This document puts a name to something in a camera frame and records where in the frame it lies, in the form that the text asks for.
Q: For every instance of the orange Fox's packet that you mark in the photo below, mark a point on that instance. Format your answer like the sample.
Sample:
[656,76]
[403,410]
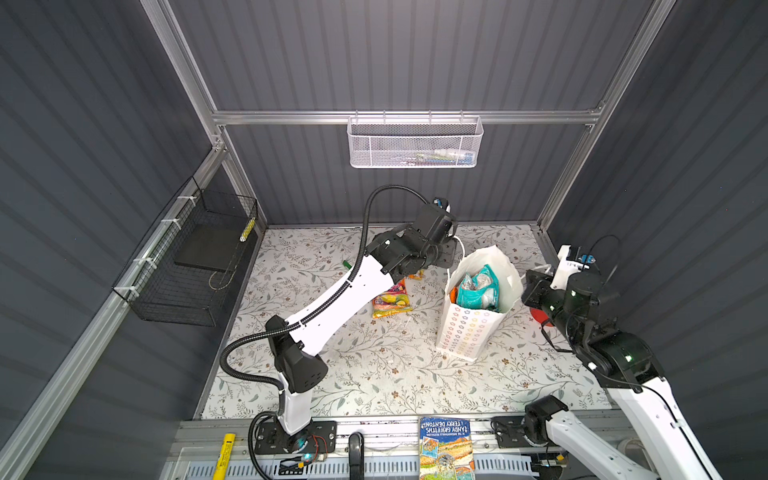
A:
[418,275]
[393,301]

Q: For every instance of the colourful book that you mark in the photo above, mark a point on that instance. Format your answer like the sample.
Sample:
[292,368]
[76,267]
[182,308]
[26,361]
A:
[445,449]

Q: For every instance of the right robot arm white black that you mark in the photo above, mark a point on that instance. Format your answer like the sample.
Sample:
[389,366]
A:
[633,378]

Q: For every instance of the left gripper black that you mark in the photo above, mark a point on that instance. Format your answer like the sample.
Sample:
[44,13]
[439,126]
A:
[447,247]

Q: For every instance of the white paper gift bag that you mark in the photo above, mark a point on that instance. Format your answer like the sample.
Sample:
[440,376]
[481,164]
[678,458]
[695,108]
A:
[464,333]

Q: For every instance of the black wire basket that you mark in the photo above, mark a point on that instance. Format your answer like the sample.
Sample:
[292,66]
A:
[194,263]

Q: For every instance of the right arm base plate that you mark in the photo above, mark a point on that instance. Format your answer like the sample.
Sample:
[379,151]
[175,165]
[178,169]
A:
[518,431]

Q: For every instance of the black handle tool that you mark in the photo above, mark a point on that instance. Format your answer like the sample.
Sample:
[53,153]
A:
[356,460]

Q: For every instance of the red pencil cup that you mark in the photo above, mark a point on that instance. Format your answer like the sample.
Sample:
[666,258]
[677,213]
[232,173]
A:
[541,317]

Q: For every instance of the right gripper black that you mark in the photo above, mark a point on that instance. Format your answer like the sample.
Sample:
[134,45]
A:
[538,282]

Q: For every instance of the white wire mesh basket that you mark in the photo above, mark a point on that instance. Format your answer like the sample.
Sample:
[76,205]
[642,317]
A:
[414,142]

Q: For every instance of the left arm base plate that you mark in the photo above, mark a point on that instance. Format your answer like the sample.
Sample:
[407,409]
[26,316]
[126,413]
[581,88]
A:
[316,437]

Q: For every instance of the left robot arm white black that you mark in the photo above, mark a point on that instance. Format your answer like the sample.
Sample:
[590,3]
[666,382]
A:
[297,353]

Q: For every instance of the teal snack packet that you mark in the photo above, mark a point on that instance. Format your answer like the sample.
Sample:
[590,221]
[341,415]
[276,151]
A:
[479,291]

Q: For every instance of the yellow marker in basket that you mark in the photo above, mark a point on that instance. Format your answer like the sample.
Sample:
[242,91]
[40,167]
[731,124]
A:
[247,230]

